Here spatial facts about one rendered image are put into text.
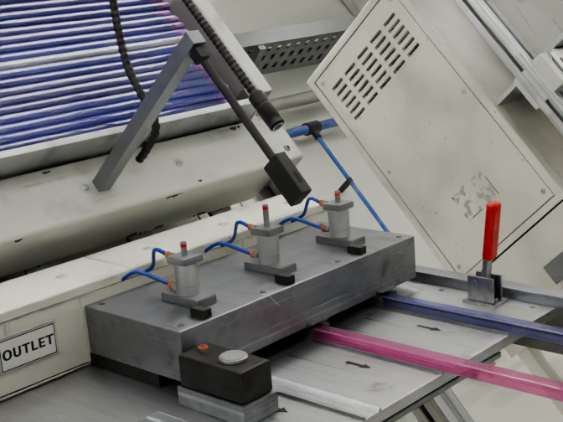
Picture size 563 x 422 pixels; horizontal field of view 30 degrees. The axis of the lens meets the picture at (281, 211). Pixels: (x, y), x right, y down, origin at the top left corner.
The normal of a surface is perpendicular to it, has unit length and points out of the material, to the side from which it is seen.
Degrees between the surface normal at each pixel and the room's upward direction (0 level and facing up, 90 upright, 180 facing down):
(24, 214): 90
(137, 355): 90
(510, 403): 90
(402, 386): 43
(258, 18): 90
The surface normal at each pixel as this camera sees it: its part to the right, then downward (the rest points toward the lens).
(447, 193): -0.68, 0.22
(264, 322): 0.73, 0.11
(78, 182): 0.49, -0.58
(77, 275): -0.07, -0.97
